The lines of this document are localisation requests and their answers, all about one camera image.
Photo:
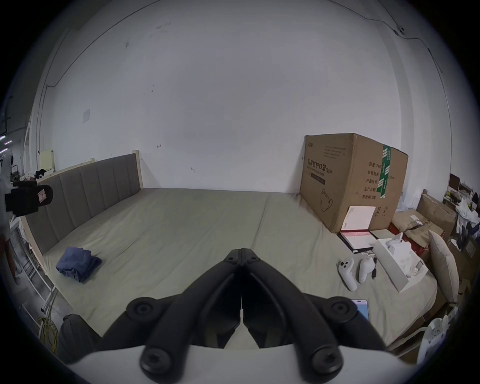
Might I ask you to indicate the white booklet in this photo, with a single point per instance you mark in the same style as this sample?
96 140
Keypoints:
359 218

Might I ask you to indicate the dark blue garment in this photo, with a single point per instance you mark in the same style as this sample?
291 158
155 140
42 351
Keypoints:
78 264

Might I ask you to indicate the beige cushion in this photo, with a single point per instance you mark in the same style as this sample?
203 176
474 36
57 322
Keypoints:
444 264

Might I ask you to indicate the grey padded headboard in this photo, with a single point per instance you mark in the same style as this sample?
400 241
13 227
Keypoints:
86 191

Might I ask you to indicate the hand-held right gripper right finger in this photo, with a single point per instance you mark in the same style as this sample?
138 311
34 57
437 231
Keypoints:
290 300

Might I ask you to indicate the white plastic chair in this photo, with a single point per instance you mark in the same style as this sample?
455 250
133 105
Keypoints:
435 335

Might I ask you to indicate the large brown cardboard carton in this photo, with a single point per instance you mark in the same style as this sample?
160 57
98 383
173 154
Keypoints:
348 176

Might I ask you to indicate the black-edged white flat box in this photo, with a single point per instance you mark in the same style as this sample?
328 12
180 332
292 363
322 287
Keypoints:
356 240

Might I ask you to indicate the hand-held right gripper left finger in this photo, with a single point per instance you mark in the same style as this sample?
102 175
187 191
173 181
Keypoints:
195 300

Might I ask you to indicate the phone with pale blue screen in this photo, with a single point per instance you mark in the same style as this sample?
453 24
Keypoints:
362 308

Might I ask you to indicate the bed with beige sheet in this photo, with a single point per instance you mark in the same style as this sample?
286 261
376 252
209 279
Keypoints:
180 228

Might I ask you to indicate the white hand controller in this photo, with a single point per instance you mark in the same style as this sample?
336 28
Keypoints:
347 274
365 270

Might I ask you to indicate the white tissue box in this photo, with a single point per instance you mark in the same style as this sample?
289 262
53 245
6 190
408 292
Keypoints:
397 264

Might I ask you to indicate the person's legs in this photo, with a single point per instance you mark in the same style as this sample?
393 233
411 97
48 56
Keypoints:
77 335

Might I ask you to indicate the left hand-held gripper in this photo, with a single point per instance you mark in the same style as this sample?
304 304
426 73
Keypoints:
26 199

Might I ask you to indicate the crumpled brown open carton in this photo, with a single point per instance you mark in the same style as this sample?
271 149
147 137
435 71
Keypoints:
410 225

